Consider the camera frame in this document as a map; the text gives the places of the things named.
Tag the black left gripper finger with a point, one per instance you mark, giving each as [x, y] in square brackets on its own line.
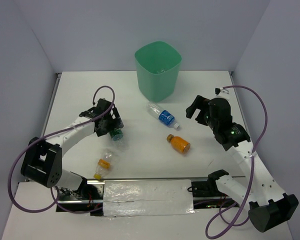
[101, 129]
[118, 123]

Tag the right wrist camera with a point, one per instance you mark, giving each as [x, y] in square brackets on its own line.
[222, 93]

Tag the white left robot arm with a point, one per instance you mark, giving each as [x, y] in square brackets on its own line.
[43, 161]

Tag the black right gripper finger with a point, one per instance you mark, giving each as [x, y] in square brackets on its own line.
[197, 104]
[201, 118]

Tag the blue label clear bottle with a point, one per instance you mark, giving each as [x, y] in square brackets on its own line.
[162, 71]

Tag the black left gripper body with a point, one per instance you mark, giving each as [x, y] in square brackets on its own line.
[111, 121]

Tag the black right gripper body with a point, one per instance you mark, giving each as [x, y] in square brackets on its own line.
[210, 121]

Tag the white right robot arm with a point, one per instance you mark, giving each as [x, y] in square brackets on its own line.
[266, 203]

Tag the blue label bottle white cap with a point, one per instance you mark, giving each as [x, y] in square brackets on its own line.
[162, 115]

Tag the silver tape patch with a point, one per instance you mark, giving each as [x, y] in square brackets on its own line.
[147, 198]

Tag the green plastic bin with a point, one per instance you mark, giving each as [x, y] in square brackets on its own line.
[153, 56]

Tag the orange label bottle yellow cap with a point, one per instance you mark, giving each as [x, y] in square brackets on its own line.
[105, 163]

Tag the black metal base rail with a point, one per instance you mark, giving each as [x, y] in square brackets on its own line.
[93, 204]

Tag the orange juice bottle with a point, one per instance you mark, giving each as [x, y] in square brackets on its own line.
[178, 143]

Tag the green label clear bottle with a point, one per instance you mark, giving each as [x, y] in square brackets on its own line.
[118, 140]

